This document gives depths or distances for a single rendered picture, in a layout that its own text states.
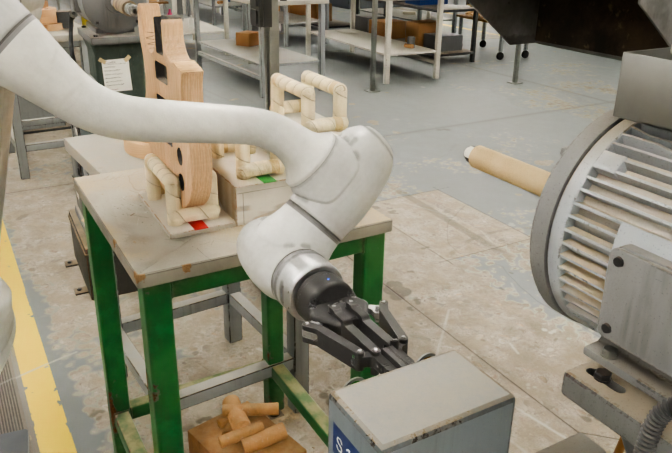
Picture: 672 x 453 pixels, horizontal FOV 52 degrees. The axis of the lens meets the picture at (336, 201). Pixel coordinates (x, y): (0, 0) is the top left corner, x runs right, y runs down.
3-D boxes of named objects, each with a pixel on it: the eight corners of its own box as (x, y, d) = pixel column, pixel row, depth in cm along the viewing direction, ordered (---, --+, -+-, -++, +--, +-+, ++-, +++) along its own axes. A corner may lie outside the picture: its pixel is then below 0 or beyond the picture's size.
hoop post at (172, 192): (184, 224, 149) (181, 183, 146) (170, 227, 148) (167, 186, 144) (180, 219, 152) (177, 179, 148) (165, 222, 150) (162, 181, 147)
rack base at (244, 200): (304, 214, 159) (304, 176, 156) (237, 227, 151) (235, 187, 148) (256, 178, 181) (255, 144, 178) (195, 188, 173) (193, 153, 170)
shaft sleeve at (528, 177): (588, 206, 83) (589, 182, 81) (569, 215, 81) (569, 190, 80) (486, 163, 97) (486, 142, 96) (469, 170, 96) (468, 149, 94)
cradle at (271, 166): (288, 173, 156) (288, 159, 155) (241, 180, 151) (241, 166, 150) (282, 168, 159) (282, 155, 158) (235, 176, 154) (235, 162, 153)
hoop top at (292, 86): (317, 101, 155) (317, 87, 154) (304, 102, 154) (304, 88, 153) (280, 84, 171) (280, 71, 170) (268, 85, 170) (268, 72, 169)
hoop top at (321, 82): (349, 97, 159) (350, 83, 158) (337, 99, 157) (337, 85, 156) (310, 81, 175) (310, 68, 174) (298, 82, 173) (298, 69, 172)
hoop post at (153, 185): (163, 199, 163) (160, 161, 160) (149, 201, 162) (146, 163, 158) (159, 194, 166) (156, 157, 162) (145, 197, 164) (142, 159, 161)
